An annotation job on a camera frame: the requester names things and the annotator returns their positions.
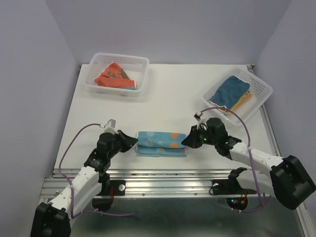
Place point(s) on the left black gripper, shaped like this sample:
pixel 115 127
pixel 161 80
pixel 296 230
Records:
pixel 128 141

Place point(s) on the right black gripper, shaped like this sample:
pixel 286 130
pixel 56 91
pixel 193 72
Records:
pixel 191 140

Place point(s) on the light blue patterned towel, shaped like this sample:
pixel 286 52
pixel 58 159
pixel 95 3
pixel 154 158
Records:
pixel 160 144

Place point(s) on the yellow grey towel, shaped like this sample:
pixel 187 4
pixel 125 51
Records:
pixel 230 91

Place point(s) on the red white towel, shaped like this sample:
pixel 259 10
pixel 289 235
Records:
pixel 115 77

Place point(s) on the orange polka dot towel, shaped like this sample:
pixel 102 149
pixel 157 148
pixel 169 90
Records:
pixel 242 100

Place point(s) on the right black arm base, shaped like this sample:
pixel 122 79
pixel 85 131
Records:
pixel 237 196

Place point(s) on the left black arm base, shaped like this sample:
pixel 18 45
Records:
pixel 105 199

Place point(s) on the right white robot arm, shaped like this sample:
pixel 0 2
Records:
pixel 285 179

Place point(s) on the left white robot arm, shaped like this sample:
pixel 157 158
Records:
pixel 56 218

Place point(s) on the white basket with towels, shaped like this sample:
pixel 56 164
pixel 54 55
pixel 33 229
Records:
pixel 137 69

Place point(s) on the empty white basket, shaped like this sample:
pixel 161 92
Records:
pixel 259 89

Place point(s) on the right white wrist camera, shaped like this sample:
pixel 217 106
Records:
pixel 200 118

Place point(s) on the aluminium frame rail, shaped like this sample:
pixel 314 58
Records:
pixel 165 183

